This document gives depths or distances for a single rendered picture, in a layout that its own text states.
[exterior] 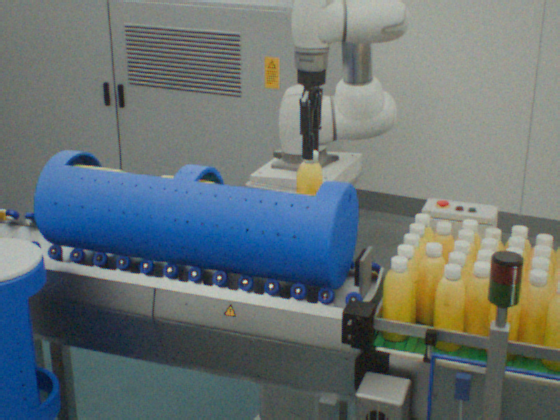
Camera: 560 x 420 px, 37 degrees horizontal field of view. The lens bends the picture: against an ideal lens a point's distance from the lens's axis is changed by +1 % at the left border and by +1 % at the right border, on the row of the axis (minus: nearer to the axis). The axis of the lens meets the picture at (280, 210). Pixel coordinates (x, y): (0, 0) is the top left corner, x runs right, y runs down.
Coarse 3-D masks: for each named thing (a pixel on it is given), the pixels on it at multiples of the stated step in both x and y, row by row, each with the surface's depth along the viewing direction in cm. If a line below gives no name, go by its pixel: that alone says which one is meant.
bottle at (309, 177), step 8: (304, 160) 218; (304, 168) 218; (312, 168) 218; (320, 168) 219; (296, 176) 221; (304, 176) 218; (312, 176) 218; (320, 176) 219; (296, 184) 221; (304, 184) 219; (312, 184) 218; (320, 184) 220; (296, 192) 222; (304, 192) 220; (312, 192) 219
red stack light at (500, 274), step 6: (492, 264) 166; (522, 264) 165; (492, 270) 166; (498, 270) 165; (504, 270) 164; (510, 270) 164; (516, 270) 164; (522, 270) 165; (492, 276) 166; (498, 276) 165; (504, 276) 164; (510, 276) 164; (516, 276) 164; (498, 282) 165; (504, 282) 165; (510, 282) 164; (516, 282) 165
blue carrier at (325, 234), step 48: (48, 192) 230; (96, 192) 226; (144, 192) 222; (192, 192) 218; (240, 192) 215; (336, 192) 209; (48, 240) 239; (96, 240) 230; (144, 240) 223; (192, 240) 217; (240, 240) 212; (288, 240) 208; (336, 240) 209; (336, 288) 216
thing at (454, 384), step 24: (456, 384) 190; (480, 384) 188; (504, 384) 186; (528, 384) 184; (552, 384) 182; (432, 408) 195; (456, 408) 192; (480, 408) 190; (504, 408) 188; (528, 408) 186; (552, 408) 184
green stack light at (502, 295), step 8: (488, 288) 169; (496, 288) 166; (504, 288) 165; (512, 288) 165; (520, 288) 167; (488, 296) 169; (496, 296) 167; (504, 296) 166; (512, 296) 166; (496, 304) 167; (504, 304) 166; (512, 304) 166
